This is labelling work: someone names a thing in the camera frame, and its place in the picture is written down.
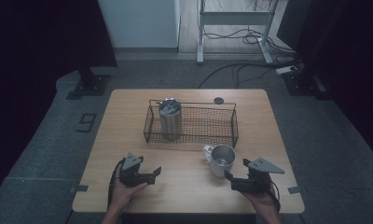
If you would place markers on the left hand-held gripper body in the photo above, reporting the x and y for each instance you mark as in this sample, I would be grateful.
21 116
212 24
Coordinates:
130 171

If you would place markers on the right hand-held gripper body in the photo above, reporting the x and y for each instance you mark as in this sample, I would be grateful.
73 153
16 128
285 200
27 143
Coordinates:
257 179

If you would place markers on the steel tumbler with lid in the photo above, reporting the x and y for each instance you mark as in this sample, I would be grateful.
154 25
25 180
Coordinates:
170 119

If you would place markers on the person's left hand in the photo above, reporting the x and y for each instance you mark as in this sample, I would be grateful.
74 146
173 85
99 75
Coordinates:
124 194

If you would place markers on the person's right hand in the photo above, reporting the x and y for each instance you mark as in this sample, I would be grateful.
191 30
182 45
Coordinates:
264 202

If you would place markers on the grey tape piece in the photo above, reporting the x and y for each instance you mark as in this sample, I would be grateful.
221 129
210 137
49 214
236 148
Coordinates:
294 190
79 188

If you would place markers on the dark round table grommet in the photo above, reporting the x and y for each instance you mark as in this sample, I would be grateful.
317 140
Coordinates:
218 100

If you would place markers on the black stand base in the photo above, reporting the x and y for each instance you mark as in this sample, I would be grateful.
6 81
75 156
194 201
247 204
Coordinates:
302 84
89 84

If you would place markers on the white power strip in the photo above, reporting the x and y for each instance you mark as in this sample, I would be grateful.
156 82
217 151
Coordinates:
286 69

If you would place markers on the dark curtain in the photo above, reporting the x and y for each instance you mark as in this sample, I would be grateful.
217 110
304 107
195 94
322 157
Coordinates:
35 46
346 46

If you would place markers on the white metal desk frame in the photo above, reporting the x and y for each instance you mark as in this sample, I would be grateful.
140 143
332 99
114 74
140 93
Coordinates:
234 18

